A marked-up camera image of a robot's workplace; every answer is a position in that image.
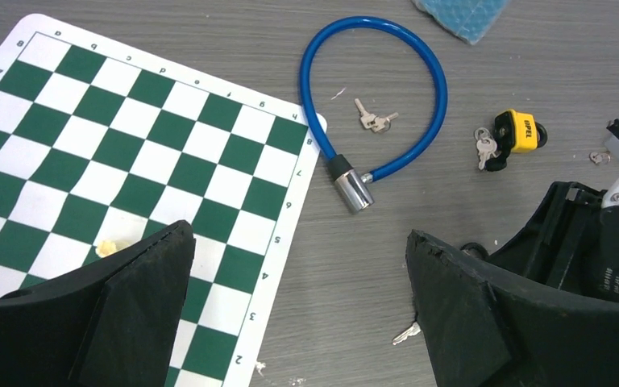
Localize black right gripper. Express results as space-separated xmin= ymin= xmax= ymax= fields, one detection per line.
xmin=488 ymin=181 xmax=619 ymax=302

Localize green white chessboard mat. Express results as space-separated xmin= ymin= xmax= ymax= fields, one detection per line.
xmin=0 ymin=14 xmax=318 ymax=386

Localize black headed key bunch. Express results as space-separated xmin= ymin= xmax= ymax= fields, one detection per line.
xmin=392 ymin=233 xmax=502 ymax=354

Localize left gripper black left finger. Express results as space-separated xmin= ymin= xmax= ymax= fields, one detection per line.
xmin=0 ymin=220 xmax=196 ymax=386

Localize yellow padlock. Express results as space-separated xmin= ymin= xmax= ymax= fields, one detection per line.
xmin=492 ymin=109 xmax=548 ymax=153

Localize small beige chess piece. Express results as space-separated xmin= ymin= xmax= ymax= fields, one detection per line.
xmin=95 ymin=239 xmax=119 ymax=258

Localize blue cable lock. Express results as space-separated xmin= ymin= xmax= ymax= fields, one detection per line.
xmin=298 ymin=15 xmax=449 ymax=216

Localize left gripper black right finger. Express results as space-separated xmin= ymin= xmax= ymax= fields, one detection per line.
xmin=405 ymin=229 xmax=619 ymax=387

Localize yellow padlock key bunch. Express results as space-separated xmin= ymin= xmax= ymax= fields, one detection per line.
xmin=474 ymin=127 xmax=509 ymax=172

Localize small silver keys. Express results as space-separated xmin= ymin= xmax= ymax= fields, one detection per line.
xmin=354 ymin=98 xmax=399 ymax=133

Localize blue translucent metronome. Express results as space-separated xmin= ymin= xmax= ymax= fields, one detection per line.
xmin=412 ymin=0 xmax=511 ymax=45

